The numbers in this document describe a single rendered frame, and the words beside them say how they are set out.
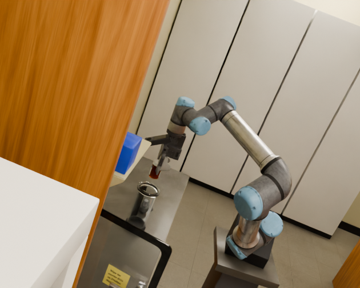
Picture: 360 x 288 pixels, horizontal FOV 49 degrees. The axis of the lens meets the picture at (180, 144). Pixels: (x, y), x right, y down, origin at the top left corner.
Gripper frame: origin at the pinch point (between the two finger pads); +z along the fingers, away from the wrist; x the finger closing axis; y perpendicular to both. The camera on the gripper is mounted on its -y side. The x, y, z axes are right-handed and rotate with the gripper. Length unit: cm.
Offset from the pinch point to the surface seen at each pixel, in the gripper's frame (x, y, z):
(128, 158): -56, -18, -30
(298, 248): 163, 197, 128
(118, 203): 15.4, -9.4, 33.0
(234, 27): 241, 65, -49
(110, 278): -63, -12, 9
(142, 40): -65, -24, -64
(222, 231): 15, 48, 33
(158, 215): 13.9, 11.8, 33.1
